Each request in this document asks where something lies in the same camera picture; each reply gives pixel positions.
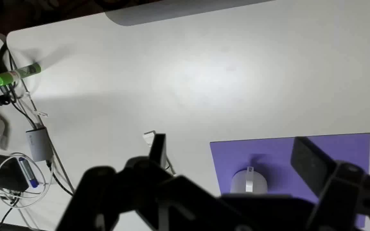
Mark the purple mat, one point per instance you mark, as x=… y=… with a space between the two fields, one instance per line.
x=271 y=158

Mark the white cup with slider lid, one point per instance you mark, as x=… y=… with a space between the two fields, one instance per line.
x=248 y=181

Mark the small white adapter box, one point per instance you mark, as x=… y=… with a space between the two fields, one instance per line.
x=40 y=145

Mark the green marker pen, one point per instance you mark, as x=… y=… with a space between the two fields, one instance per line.
x=17 y=75

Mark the black device box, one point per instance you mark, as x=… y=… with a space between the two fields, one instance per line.
x=11 y=176

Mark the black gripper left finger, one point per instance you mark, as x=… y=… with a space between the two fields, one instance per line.
x=155 y=148

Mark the blue and white marker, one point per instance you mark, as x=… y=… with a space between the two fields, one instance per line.
x=28 y=174

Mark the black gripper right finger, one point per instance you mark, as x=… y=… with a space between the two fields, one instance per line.
x=312 y=165

